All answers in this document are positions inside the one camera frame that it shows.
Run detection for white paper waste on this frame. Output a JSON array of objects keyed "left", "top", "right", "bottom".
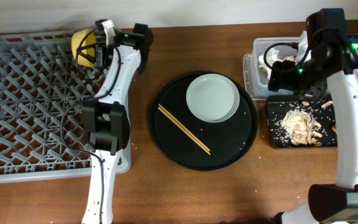
[{"left": 258, "top": 48, "right": 282, "bottom": 80}]

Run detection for yellow bowl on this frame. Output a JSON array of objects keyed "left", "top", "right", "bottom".
[{"left": 71, "top": 29, "right": 96, "bottom": 68}]

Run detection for food scraps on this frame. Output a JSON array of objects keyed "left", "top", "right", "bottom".
[{"left": 273, "top": 99, "right": 338, "bottom": 147}]

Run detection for grey plate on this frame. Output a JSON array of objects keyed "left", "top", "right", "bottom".
[{"left": 186, "top": 73, "right": 240, "bottom": 123}]

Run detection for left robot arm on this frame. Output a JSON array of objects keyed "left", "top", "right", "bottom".
[{"left": 72, "top": 19, "right": 154, "bottom": 223}]

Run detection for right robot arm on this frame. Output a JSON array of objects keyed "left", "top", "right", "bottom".
[{"left": 268, "top": 8, "right": 358, "bottom": 223}]

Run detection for grey dishwasher rack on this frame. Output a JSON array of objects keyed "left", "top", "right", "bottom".
[{"left": 0, "top": 27, "right": 132, "bottom": 187}]

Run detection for clear plastic bin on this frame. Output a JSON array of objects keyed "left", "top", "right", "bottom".
[{"left": 243, "top": 37, "right": 299, "bottom": 100}]

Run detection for black rectangular tray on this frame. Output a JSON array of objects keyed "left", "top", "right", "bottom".
[{"left": 265, "top": 93, "right": 338, "bottom": 149}]

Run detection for upper wooden chopstick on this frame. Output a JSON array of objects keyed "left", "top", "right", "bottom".
[{"left": 158, "top": 103, "right": 211, "bottom": 152}]

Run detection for wooden chopstick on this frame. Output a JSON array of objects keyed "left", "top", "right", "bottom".
[
  {"left": 157, "top": 106, "right": 211, "bottom": 156},
  {"left": 158, "top": 103, "right": 211, "bottom": 152}
]

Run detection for lower wooden chopstick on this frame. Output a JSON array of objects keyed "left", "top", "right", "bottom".
[{"left": 157, "top": 106, "right": 211, "bottom": 156}]

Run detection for round black tray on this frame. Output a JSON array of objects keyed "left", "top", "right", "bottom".
[{"left": 150, "top": 71, "right": 258, "bottom": 171}]

